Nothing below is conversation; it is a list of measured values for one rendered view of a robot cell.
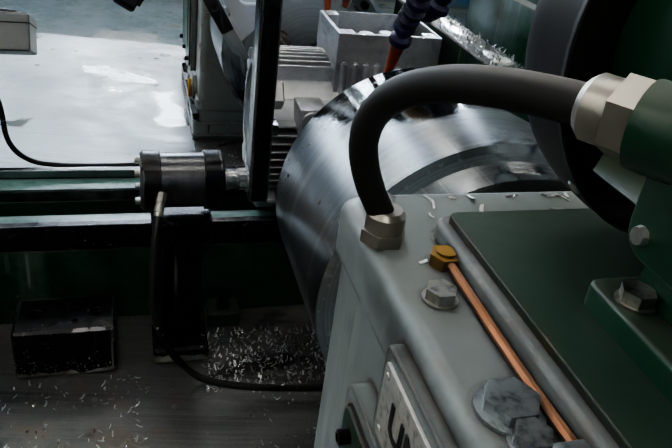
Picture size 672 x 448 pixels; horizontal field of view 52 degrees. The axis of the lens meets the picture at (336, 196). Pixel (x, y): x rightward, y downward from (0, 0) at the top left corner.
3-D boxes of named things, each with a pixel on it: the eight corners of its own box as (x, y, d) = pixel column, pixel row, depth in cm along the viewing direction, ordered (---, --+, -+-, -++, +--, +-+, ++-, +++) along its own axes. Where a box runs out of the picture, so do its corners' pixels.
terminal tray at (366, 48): (403, 70, 90) (413, 14, 87) (432, 100, 81) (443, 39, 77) (313, 66, 87) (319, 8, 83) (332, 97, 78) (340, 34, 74)
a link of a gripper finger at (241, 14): (285, 48, 82) (251, -24, 77) (241, 70, 82) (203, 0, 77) (281, 40, 85) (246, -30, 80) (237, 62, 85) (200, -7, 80)
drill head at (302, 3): (326, 67, 139) (341, -65, 127) (383, 143, 108) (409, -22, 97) (199, 63, 132) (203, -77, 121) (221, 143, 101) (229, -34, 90)
